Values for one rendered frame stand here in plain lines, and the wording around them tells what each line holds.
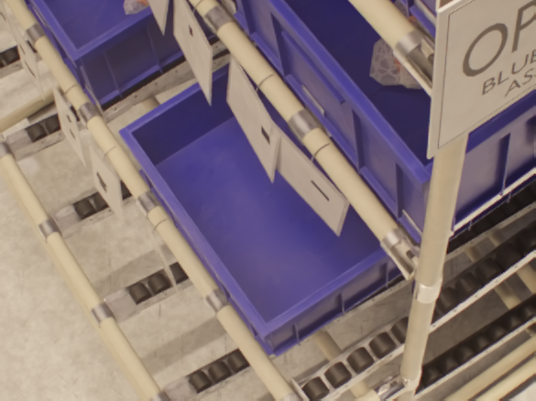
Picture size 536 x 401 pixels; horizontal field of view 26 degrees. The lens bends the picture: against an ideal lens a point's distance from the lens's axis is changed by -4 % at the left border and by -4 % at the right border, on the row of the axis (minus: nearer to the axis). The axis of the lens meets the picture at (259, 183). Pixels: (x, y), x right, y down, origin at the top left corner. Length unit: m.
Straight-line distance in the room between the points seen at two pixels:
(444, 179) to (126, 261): 1.51
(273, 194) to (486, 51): 0.86
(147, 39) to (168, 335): 0.84
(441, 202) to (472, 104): 0.19
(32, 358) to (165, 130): 0.90
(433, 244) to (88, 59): 0.70
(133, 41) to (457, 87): 0.92
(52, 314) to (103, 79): 0.83
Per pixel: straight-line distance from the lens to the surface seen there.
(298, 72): 1.38
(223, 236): 1.70
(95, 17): 1.93
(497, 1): 0.85
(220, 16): 1.50
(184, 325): 2.45
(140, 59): 1.81
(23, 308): 2.53
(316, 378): 1.62
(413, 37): 1.00
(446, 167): 1.06
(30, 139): 2.20
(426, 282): 1.30
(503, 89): 0.98
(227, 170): 1.75
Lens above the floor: 2.27
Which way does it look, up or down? 62 degrees down
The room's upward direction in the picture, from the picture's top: 7 degrees counter-clockwise
